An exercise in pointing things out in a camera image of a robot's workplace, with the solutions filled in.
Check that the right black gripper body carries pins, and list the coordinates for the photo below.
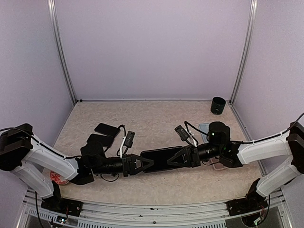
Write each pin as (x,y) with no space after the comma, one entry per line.
(195,159)

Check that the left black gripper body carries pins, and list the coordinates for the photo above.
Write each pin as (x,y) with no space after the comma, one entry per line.
(104,169)

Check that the pink phone case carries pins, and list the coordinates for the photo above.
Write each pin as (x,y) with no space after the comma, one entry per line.
(217,166)

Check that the black phone case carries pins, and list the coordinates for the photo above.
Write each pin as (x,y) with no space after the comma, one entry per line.
(160,157)

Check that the black smartphone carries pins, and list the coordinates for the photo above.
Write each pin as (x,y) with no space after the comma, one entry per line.
(107,130)
(106,141)

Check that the light blue phone case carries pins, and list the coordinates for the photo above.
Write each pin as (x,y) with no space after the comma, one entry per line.
(204,127)

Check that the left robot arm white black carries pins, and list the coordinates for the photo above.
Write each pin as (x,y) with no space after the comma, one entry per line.
(21,151)

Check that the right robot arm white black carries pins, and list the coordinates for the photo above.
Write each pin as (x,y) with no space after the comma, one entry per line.
(289,143)

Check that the red white patterned dish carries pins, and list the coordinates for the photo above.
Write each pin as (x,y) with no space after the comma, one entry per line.
(58,179)

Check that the dark green cup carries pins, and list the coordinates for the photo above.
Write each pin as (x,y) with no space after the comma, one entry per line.
(217,105)

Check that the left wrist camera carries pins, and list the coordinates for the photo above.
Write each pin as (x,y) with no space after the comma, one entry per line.
(126,143)

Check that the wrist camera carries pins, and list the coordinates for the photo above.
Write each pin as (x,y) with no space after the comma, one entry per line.
(126,143)
(183,133)

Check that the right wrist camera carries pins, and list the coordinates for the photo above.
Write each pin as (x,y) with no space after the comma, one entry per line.
(183,133)

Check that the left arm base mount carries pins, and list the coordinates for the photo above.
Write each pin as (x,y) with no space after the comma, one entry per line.
(64,206)

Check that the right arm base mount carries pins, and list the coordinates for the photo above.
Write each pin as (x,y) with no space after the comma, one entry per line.
(245,205)

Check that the front aluminium rail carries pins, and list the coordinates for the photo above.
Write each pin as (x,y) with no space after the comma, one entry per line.
(199,215)

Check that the right aluminium frame post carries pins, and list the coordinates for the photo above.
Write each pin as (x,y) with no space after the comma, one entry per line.
(245,52)

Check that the aluminium frame post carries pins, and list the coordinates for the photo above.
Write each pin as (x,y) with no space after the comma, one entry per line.
(60,50)
(245,52)

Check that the left aluminium frame post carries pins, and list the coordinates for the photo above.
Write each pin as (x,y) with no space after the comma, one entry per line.
(60,50)

